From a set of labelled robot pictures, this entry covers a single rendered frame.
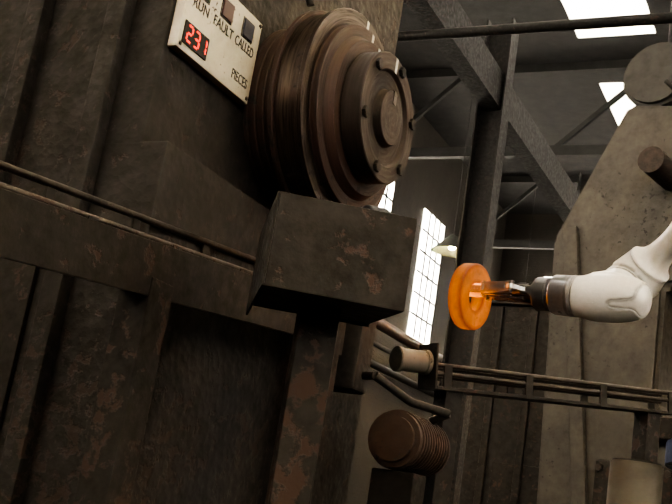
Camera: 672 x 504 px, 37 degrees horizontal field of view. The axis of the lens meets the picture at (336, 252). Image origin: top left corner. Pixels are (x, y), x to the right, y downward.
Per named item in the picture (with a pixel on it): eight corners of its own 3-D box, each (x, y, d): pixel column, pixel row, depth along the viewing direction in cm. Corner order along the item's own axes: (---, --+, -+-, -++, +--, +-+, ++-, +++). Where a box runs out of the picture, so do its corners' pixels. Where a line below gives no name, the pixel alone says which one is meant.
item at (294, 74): (254, 184, 195) (294, -33, 207) (353, 254, 236) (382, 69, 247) (283, 184, 193) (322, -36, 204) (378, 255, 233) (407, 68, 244)
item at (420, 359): (388, 371, 239) (389, 346, 240) (419, 375, 243) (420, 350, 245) (401, 370, 234) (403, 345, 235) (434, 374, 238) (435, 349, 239)
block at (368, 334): (310, 385, 226) (327, 282, 232) (325, 391, 233) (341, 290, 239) (353, 390, 221) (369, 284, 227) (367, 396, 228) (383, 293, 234)
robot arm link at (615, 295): (568, 326, 217) (593, 312, 227) (639, 331, 207) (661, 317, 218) (566, 276, 215) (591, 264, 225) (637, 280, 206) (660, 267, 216)
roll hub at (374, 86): (330, 155, 201) (351, 28, 208) (383, 202, 225) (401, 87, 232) (355, 155, 199) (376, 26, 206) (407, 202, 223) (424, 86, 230)
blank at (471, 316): (454, 341, 233) (467, 342, 231) (441, 280, 228) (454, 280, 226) (485, 310, 245) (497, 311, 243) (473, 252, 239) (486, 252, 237)
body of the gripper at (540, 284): (542, 306, 219) (503, 303, 225) (558, 315, 226) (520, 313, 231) (547, 272, 221) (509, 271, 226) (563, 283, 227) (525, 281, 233)
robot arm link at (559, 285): (582, 321, 222) (556, 319, 226) (588, 281, 224) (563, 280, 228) (565, 311, 215) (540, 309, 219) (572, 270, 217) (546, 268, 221)
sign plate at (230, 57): (166, 45, 184) (185, -43, 188) (238, 105, 206) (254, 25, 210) (177, 44, 182) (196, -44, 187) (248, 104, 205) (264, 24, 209)
